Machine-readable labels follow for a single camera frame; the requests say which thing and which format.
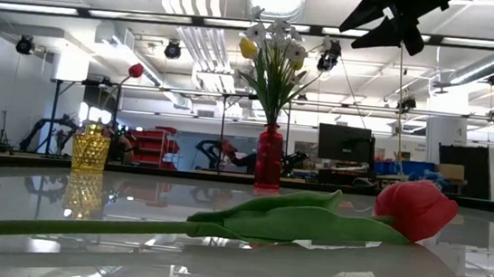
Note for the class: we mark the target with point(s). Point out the red glass vase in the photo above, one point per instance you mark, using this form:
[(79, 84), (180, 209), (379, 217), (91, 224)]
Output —
[(268, 159)]

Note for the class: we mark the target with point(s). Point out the yellow artificial tulip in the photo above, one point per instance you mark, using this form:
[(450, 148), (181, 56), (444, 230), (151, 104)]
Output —
[(297, 64), (248, 48)]

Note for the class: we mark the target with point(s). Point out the yellow glass vase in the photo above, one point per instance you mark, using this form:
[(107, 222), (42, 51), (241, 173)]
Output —
[(90, 150)]

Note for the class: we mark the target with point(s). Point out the black cabinet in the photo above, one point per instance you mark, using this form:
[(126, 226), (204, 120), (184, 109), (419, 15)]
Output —
[(476, 169)]

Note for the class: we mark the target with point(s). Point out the cardboard box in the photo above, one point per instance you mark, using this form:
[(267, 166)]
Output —
[(451, 172)]

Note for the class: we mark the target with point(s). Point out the black overhead frame beam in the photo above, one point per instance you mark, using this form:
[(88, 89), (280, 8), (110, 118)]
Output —
[(434, 38)]

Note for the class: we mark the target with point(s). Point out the blue storage bins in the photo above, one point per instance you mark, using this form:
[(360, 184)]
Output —
[(408, 167)]

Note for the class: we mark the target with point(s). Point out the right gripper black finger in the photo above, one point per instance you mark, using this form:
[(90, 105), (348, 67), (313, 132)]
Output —
[(368, 11), (398, 32)]

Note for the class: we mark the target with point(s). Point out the red shelf rack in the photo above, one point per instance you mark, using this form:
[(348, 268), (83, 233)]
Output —
[(151, 145)]

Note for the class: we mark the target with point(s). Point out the black background robot arm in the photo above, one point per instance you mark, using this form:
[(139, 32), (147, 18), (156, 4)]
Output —
[(295, 159), (39, 130), (210, 146)]

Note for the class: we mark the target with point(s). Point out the black computer monitor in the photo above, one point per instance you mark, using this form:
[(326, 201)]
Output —
[(344, 143)]

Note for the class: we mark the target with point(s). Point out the white artificial flower bunch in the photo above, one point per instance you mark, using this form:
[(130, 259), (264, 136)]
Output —
[(273, 100)]

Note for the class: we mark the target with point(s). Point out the red artificial tulip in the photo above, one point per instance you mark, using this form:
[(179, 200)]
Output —
[(135, 70), (417, 209)]

